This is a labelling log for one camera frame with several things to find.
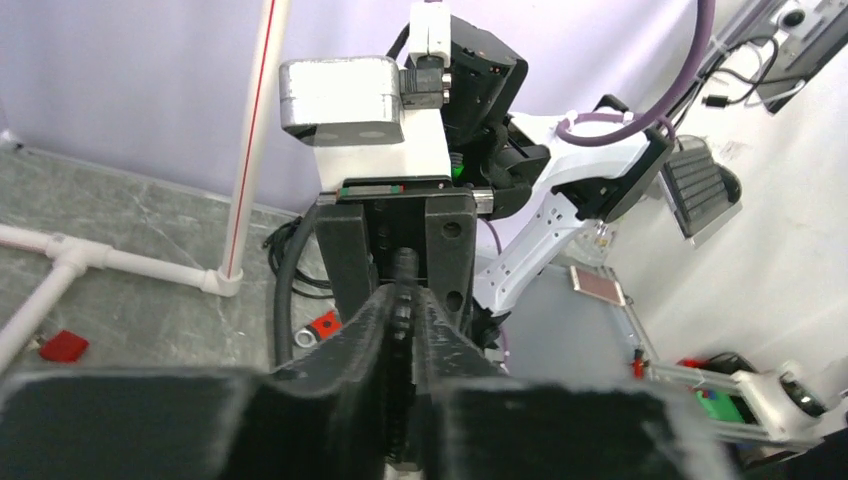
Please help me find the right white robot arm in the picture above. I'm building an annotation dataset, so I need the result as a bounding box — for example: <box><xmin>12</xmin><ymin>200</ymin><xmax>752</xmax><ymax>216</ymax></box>
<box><xmin>279</xmin><ymin>2</ymin><xmax>672</xmax><ymax>347</ymax></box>

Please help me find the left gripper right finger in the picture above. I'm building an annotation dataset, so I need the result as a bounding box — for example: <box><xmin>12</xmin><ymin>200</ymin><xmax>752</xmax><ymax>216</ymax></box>
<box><xmin>410</xmin><ymin>288</ymin><xmax>729</xmax><ymax>479</ymax></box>

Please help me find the black cable lock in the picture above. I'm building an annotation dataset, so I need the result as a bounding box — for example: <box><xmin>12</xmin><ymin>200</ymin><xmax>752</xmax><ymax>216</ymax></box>
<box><xmin>385</xmin><ymin>247</ymin><xmax>419</xmax><ymax>462</ymax></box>

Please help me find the white PVC pipe frame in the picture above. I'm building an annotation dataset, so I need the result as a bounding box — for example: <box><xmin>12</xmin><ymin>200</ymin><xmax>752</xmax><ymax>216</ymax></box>
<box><xmin>1</xmin><ymin>1</ymin><xmax>288</xmax><ymax>372</ymax></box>

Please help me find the smartphone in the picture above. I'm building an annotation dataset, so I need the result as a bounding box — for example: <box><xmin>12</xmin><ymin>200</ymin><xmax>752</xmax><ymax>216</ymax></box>
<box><xmin>569</xmin><ymin>266</ymin><xmax>627</xmax><ymax>307</ymax></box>

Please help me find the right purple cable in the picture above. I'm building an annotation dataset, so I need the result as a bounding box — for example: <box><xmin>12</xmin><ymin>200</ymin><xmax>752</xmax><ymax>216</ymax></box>
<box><xmin>555</xmin><ymin>0</ymin><xmax>718</xmax><ymax>148</ymax></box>

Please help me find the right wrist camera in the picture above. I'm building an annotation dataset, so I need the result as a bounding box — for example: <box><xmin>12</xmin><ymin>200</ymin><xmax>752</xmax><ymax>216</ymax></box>
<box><xmin>278</xmin><ymin>56</ymin><xmax>404</xmax><ymax>147</ymax></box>

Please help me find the red handled tool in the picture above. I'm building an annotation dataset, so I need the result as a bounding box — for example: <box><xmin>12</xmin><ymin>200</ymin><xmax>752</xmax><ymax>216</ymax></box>
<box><xmin>294</xmin><ymin>310</ymin><xmax>343</xmax><ymax>349</ymax></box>

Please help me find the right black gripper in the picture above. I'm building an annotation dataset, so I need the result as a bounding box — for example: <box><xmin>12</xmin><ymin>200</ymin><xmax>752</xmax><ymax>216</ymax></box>
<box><xmin>314</xmin><ymin>177</ymin><xmax>476</xmax><ymax>334</ymax></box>

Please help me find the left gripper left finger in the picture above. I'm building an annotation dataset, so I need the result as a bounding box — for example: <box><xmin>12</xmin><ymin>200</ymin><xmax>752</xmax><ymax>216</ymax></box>
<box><xmin>1</xmin><ymin>285</ymin><xmax>395</xmax><ymax>479</ymax></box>

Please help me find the red cable lock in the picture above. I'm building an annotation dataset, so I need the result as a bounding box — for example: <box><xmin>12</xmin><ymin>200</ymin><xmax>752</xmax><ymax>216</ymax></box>
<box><xmin>30</xmin><ymin>330</ymin><xmax>90</xmax><ymax>364</ymax></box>

